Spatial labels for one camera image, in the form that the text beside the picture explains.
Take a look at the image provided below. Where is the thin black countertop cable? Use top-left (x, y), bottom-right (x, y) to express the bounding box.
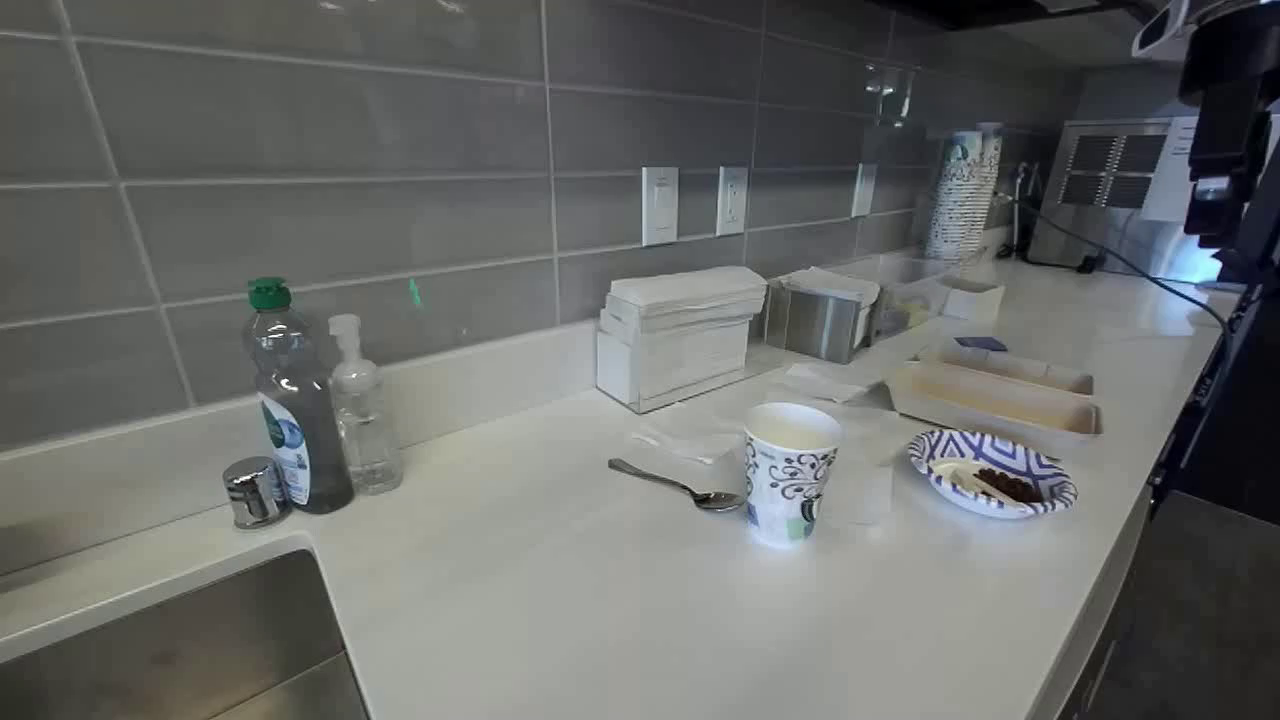
top-left (1033, 206), bottom-right (1234, 332)

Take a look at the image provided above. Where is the green capped dish soap bottle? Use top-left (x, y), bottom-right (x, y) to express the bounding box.
top-left (245, 272), bottom-right (362, 515)

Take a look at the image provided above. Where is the beige clamshell takeout container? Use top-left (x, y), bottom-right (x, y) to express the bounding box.
top-left (890, 348), bottom-right (1103, 440)

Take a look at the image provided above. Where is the metal spoon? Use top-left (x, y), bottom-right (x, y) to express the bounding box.
top-left (603, 456), bottom-right (745, 515)

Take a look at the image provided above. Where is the white napkin dispenser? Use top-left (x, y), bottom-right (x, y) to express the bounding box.
top-left (592, 264), bottom-right (773, 416)

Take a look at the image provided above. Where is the small metal sink stopper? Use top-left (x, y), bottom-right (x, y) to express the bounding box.
top-left (220, 452), bottom-right (293, 533)

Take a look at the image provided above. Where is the metal napkin holder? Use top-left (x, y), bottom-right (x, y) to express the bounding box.
top-left (761, 264), bottom-right (883, 367)

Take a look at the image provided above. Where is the open cardboard packet box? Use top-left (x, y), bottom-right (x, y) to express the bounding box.
top-left (937, 272), bottom-right (1007, 328)

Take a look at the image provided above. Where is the blue white patterned paper bowl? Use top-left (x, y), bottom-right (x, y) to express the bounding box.
top-left (903, 423), bottom-right (1079, 525)

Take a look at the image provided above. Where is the white glass door cabinet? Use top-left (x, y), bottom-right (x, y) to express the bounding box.
top-left (1044, 115), bottom-right (1205, 264)

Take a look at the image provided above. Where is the clear plastic pump bottle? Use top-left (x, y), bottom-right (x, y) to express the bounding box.
top-left (323, 312), bottom-right (409, 500)

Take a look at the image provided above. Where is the white wall outlet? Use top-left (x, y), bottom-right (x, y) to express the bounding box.
top-left (713, 165), bottom-right (752, 239)
top-left (636, 165), bottom-right (683, 247)

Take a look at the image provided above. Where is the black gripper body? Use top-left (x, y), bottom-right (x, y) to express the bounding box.
top-left (1177, 2), bottom-right (1280, 185)

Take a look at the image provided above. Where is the stainless steel sink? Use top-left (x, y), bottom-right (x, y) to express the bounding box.
top-left (0, 546), bottom-right (376, 720)

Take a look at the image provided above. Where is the patterned paper cup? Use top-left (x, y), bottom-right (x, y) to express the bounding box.
top-left (740, 398), bottom-right (846, 550)

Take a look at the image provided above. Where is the clear condiment packet tray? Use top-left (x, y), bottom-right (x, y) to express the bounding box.
top-left (874, 272), bottom-right (951, 335)

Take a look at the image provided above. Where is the white plastic knife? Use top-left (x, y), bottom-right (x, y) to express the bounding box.
top-left (924, 456), bottom-right (1025, 506)

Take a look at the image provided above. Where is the white paper napkin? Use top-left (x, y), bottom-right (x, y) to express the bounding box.
top-left (622, 394), bottom-right (752, 470)

